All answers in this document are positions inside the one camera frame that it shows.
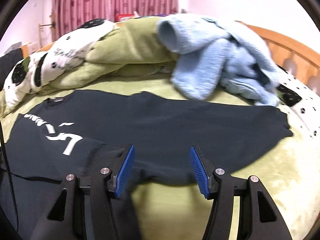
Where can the wooden bed frame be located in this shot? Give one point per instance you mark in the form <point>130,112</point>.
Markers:
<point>293,56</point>

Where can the white patterned pillow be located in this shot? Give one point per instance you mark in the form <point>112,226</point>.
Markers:
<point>302,101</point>

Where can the green plush blanket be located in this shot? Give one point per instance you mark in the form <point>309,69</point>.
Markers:
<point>134,42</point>

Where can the green plush bed sheet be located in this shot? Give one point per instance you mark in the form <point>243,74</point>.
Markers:
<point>290,172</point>

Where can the wooden coat rack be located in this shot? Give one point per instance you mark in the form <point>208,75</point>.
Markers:
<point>46,33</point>

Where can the maroon striped curtain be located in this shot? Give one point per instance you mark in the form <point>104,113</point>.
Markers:
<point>70,14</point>

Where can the black sweatshirt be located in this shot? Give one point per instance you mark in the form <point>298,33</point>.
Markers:
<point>83,131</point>

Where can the white black patterned quilt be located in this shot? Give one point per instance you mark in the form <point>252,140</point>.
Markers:
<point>31,74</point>

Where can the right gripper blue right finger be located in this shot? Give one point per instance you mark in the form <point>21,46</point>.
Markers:
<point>259,217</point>

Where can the black garment on footboard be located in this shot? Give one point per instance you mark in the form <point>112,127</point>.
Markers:
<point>8,62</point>

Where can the light blue fleece robe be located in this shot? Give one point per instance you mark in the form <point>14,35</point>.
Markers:
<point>222,53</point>

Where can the red chair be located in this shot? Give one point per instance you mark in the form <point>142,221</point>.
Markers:
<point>124,17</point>

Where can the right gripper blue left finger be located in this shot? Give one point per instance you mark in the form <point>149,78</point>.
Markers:
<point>81,208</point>

